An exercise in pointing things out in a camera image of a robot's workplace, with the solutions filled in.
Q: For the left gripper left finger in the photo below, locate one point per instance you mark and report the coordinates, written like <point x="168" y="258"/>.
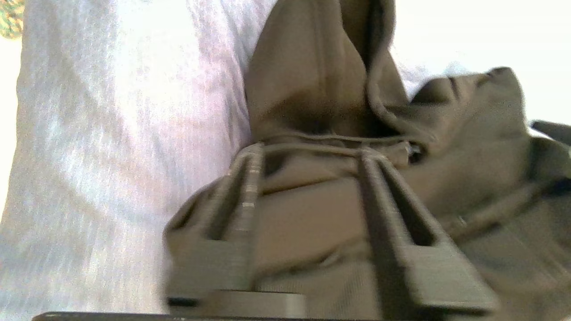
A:
<point x="214" y="272"/>

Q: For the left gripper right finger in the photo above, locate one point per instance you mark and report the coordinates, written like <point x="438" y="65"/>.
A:
<point x="428" y="276"/>

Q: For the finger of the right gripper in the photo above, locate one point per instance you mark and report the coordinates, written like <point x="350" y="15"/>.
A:
<point x="555" y="131"/>

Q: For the black hoodie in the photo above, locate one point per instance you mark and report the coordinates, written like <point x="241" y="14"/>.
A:
<point x="312" y="80"/>

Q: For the blue-sheeted bed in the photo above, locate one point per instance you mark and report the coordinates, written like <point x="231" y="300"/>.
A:
<point x="111" y="156"/>

